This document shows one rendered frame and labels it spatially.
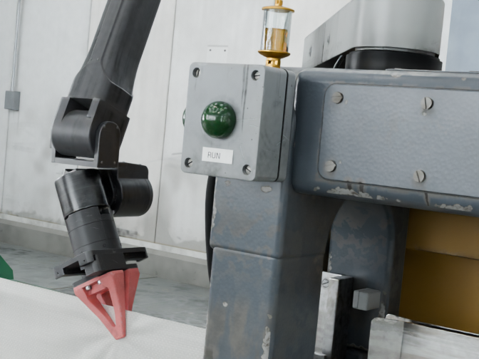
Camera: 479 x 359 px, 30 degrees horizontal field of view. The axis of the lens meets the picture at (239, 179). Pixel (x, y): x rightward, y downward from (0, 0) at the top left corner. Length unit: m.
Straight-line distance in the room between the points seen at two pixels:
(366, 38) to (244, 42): 6.35
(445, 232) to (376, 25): 0.23
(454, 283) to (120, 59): 0.47
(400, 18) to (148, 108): 6.95
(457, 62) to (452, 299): 4.85
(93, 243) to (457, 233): 0.42
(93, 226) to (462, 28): 4.89
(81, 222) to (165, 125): 6.56
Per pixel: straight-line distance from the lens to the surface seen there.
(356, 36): 0.85
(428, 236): 0.94
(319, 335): 0.95
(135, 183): 1.13
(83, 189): 1.07
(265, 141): 0.69
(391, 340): 0.87
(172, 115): 7.55
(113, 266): 1.04
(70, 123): 1.08
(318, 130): 0.72
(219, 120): 0.69
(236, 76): 0.70
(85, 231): 1.06
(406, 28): 0.83
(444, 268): 0.98
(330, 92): 0.71
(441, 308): 0.99
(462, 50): 5.80
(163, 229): 7.60
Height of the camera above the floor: 1.28
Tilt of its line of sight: 3 degrees down
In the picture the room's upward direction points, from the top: 5 degrees clockwise
